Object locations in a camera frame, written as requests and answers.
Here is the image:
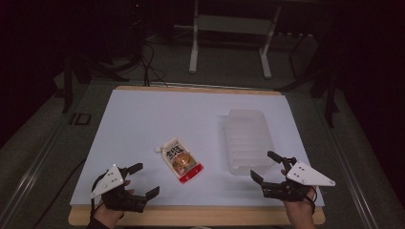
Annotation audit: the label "left hand-held gripper cable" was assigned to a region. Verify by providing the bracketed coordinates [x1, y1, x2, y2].
[90, 173, 109, 220]

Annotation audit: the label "sauce pouch with white cap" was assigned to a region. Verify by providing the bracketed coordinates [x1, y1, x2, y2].
[154, 136, 204, 185]

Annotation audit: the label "hand-held gripper cable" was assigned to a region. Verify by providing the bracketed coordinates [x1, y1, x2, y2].
[90, 173, 109, 220]
[305, 186, 318, 215]

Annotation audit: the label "right hand-held gripper cable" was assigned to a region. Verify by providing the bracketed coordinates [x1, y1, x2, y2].
[305, 186, 318, 215]

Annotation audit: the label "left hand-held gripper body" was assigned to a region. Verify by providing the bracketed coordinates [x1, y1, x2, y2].
[90, 163, 148, 214]

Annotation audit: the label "black tripod stand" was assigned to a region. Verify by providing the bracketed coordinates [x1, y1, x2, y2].
[276, 30, 341, 129]

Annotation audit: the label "white metal stand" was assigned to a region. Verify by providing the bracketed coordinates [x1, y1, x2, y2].
[173, 0, 283, 80]

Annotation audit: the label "thin black floor cable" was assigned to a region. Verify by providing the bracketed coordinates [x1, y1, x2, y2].
[31, 157, 88, 229]

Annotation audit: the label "person's left hand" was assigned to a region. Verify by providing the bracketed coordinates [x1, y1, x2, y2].
[94, 179, 136, 229]

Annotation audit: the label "black cables on floor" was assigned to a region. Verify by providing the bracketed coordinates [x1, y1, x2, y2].
[138, 39, 169, 88]

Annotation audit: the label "white table sheet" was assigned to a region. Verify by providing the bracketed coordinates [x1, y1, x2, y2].
[69, 89, 326, 208]

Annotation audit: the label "clear plastic container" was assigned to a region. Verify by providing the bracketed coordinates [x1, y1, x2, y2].
[222, 108, 277, 177]

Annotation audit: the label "person's right hand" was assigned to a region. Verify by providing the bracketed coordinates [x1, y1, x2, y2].
[281, 169, 317, 224]

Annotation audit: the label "black floor bracket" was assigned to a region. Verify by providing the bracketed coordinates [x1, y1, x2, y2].
[69, 112, 93, 127]

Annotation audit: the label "metal floor rail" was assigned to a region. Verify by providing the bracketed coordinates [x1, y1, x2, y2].
[0, 120, 71, 229]
[319, 94, 381, 229]

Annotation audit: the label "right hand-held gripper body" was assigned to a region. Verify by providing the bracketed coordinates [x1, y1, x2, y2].
[261, 156, 336, 202]

